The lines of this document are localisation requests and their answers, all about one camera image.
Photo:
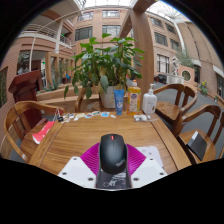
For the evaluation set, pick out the grey statue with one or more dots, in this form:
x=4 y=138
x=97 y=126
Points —
x=23 y=65

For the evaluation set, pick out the wooden armchair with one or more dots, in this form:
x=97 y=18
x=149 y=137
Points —
x=80 y=100
x=10 y=123
x=195 y=113
x=168 y=111

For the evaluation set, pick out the dark red wooden lectern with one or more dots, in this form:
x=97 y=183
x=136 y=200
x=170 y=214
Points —
x=25 y=86

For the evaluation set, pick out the small white plastic packet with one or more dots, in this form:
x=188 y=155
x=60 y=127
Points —
x=141 y=117

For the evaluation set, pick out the yellow liquid bottle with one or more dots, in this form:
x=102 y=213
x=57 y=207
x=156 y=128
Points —
x=134 y=100

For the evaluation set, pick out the green plant in white pot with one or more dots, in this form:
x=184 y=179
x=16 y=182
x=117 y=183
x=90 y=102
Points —
x=103 y=63

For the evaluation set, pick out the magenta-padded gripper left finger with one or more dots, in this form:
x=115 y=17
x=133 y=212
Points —
x=78 y=170

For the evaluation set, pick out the small black key fob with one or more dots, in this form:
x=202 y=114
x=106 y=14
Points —
x=60 y=118

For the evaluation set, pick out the black notebook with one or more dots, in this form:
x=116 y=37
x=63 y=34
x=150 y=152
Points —
x=199 y=146

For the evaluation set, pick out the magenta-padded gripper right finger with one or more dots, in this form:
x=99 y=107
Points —
x=146 y=170

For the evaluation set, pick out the black computer mouse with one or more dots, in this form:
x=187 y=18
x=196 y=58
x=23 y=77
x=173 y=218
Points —
x=112 y=153

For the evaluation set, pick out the white pump bottle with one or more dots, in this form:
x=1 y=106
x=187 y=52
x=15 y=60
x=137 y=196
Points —
x=149 y=103

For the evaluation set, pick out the grey white printed mouse pad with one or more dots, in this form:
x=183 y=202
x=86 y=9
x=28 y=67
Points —
x=113 y=181

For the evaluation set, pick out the blue tube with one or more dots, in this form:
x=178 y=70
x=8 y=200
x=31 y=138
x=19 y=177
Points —
x=119 y=101

